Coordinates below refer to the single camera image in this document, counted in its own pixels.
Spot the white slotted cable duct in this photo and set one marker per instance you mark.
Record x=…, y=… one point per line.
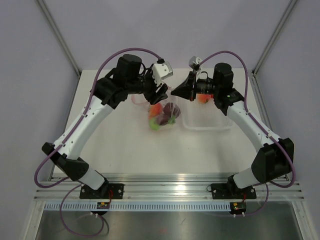
x=127, y=206

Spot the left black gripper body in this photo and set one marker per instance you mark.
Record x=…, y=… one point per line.
x=144, y=84

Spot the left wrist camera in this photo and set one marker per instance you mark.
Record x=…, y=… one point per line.
x=161, y=71

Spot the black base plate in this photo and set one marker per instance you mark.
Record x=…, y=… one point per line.
x=117, y=191
x=222, y=191

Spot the right circuit board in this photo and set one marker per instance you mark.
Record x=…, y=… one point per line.
x=237, y=206

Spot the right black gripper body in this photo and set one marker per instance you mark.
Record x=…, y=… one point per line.
x=207, y=87

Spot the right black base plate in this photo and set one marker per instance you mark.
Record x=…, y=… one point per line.
x=222, y=191

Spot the white radish with leaves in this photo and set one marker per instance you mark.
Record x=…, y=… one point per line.
x=172, y=120

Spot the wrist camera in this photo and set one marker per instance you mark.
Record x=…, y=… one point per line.
x=161, y=71
x=194, y=63

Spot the circuit board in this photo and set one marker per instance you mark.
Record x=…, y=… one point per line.
x=103, y=205
x=237, y=206

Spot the dark purple fruit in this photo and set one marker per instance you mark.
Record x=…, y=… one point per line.
x=169, y=108

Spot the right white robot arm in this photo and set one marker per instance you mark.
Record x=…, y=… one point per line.
x=274, y=155

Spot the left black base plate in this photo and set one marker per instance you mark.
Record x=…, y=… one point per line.
x=117, y=191

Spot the white plastic basket tray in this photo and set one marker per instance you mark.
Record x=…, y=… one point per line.
x=203, y=117

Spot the clear zip top bag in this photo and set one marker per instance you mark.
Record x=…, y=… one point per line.
x=164, y=115

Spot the peach fruit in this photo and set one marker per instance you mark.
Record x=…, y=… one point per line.
x=204, y=98

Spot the aluminium rail frame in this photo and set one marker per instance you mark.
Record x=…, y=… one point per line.
x=172, y=187

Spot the dark red apple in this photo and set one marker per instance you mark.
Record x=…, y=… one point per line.
x=176, y=111

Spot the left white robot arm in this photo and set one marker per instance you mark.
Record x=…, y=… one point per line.
x=107, y=93

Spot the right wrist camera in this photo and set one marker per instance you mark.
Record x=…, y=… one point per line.
x=194, y=63

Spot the left circuit board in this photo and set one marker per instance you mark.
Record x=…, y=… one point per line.
x=103, y=205

